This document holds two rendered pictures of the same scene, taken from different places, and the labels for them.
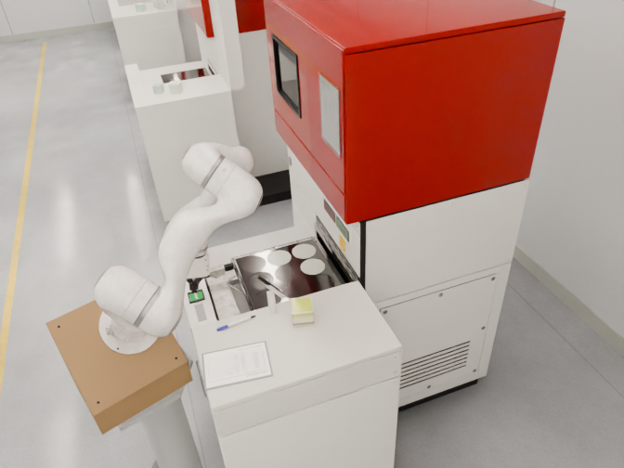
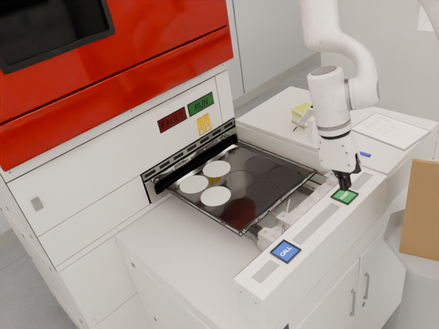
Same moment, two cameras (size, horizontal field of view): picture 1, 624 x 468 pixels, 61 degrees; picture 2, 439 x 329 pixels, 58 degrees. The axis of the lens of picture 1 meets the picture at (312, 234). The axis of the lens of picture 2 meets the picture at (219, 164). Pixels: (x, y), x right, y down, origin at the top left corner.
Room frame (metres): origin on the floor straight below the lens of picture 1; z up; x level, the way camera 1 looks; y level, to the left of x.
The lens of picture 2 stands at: (2.03, 1.11, 1.71)
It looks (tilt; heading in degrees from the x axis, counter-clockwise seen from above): 34 degrees down; 250
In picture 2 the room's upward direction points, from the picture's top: 11 degrees counter-clockwise
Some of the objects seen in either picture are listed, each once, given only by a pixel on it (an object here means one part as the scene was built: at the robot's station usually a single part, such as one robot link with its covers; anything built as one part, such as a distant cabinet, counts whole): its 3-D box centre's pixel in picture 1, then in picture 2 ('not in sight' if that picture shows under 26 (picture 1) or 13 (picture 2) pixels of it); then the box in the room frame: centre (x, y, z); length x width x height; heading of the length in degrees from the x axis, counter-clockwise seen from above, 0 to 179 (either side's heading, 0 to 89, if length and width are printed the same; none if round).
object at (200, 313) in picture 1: (193, 289); (318, 240); (1.56, 0.47, 0.89); 0.55 x 0.09 x 0.14; 18
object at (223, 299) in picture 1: (224, 301); (307, 215); (1.51, 0.35, 0.87); 0.36 x 0.08 x 0.03; 18
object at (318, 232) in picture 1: (334, 258); (195, 162); (1.69, -0.09, 0.89); 0.44 x 0.02 x 0.10; 18
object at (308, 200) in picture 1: (320, 210); (146, 156); (1.86, -0.04, 1.02); 0.82 x 0.03 x 0.40; 18
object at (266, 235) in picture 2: (214, 270); (272, 239); (1.66, 0.40, 0.89); 0.08 x 0.03 x 0.03; 108
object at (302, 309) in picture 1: (302, 311); (305, 116); (1.29, 0.05, 1.00); 0.07 x 0.07 x 0.07; 3
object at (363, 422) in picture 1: (278, 377); (286, 275); (1.50, 0.18, 0.41); 0.97 x 0.64 x 0.82; 18
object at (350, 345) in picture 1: (294, 351); (329, 137); (1.21, 0.08, 0.89); 0.62 x 0.35 x 0.14; 108
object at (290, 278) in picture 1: (287, 273); (238, 179); (1.61, 0.11, 0.90); 0.34 x 0.34 x 0.01; 18
